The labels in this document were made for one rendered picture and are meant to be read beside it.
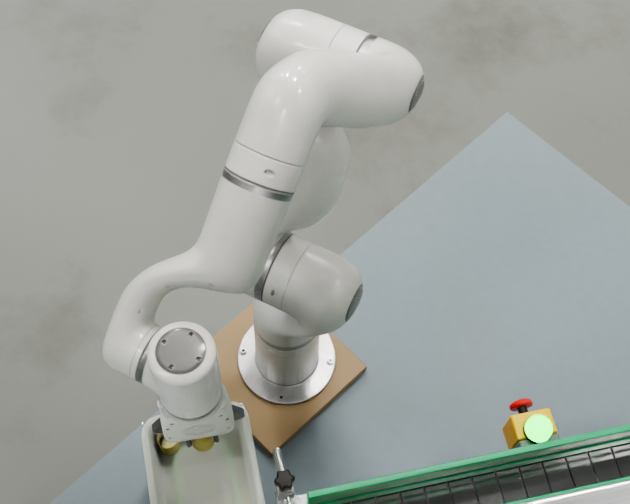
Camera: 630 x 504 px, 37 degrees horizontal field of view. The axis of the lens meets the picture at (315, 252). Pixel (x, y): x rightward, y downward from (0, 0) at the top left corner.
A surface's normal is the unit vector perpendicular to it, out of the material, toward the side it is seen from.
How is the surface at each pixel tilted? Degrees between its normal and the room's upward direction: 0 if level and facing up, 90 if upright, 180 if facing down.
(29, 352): 0
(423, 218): 0
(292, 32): 20
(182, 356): 0
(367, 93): 60
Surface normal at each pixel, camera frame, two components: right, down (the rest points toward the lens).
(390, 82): 0.44, 0.33
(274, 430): 0.03, -0.48
